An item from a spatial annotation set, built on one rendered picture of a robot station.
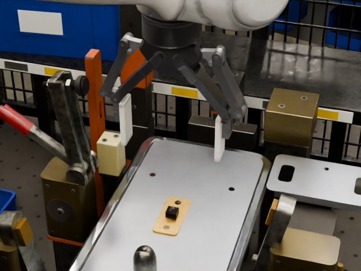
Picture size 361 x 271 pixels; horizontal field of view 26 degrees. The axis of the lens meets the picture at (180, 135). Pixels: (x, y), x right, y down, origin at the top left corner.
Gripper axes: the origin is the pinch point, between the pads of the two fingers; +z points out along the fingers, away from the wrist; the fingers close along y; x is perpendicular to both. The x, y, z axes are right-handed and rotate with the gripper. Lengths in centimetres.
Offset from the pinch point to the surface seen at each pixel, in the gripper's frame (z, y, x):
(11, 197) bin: 35, -39, 20
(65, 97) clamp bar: -5.6, -15.0, -1.7
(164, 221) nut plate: 13.3, -0.8, -1.9
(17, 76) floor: 114, -130, 183
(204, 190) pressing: 13.7, 3.0, 7.3
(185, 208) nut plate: 13.3, 1.3, 1.9
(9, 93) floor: 114, -126, 168
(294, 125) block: 9.6, 13.9, 23.4
